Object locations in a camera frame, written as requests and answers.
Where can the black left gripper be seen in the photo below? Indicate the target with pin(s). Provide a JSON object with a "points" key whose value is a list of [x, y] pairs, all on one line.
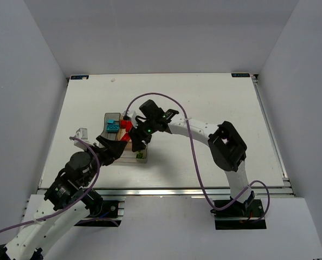
{"points": [[104, 151]]}

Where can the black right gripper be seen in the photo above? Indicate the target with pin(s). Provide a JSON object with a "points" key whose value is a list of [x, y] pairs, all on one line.
{"points": [[139, 136]]}

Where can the lime lego brick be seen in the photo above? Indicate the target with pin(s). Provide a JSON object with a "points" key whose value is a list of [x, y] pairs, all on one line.
{"points": [[140, 155]]}

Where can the long cyan lego brick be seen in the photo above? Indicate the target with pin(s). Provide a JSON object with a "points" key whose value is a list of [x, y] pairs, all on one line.
{"points": [[112, 129]]}

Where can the small red lego brick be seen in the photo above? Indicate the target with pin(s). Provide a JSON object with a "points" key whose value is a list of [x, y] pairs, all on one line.
{"points": [[123, 124]]}

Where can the small cyan lego brick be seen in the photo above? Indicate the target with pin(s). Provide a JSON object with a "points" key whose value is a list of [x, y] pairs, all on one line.
{"points": [[111, 122]]}

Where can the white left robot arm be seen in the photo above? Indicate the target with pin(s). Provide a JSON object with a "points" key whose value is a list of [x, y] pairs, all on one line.
{"points": [[70, 200]]}

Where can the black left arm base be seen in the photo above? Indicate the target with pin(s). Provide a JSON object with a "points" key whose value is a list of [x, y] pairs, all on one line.
{"points": [[104, 211]]}

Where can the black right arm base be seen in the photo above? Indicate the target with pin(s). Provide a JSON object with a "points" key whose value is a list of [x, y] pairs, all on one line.
{"points": [[249, 216]]}

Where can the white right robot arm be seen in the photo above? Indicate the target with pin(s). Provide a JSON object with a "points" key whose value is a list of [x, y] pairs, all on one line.
{"points": [[227, 148]]}

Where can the clear long front bin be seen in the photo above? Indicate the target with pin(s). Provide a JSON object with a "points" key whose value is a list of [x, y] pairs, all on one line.
{"points": [[130, 157]]}

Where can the smoky grey plastic bin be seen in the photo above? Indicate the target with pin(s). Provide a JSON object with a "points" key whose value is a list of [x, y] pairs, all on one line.
{"points": [[113, 116]]}

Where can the blue label left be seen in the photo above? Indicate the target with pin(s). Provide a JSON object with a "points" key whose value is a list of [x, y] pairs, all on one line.
{"points": [[79, 77]]}

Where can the blue label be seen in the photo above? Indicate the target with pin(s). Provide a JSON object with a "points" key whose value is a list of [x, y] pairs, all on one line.
{"points": [[239, 75], [79, 77]]}

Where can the blue label right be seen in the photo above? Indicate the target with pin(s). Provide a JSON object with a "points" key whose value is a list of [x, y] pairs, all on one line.
{"points": [[239, 75]]}

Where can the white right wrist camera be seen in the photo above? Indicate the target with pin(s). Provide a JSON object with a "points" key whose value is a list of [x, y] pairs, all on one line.
{"points": [[130, 115]]}

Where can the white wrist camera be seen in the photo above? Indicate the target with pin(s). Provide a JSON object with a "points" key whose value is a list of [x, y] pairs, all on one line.
{"points": [[130, 115], [80, 138]]}

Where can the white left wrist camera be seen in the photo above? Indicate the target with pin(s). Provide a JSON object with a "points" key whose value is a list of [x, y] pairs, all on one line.
{"points": [[80, 138]]}

